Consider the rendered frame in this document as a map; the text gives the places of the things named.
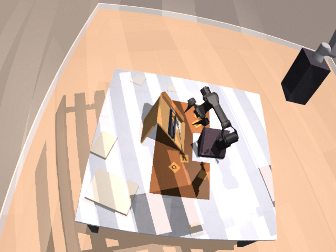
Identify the yellow letter tile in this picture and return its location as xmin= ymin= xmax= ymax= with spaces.
xmin=180 ymin=154 xmax=188 ymax=163

